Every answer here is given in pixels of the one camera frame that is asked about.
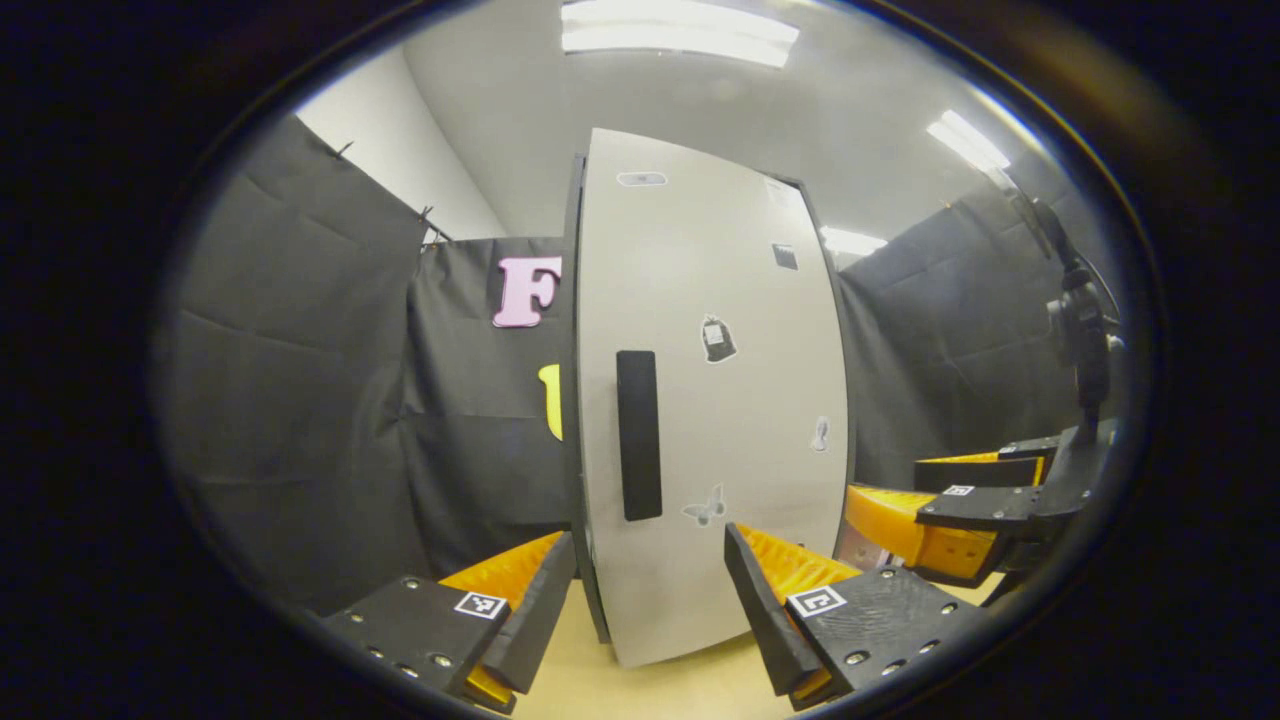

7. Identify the black door handle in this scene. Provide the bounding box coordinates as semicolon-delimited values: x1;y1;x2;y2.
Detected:
615;350;664;523

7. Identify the dark grey cabinet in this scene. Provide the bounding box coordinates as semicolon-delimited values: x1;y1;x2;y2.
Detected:
558;150;861;646

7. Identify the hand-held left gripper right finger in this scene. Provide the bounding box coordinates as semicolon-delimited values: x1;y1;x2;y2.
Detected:
722;520;989;713

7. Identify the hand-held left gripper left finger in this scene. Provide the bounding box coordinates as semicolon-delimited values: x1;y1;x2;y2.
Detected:
322;530;581;716

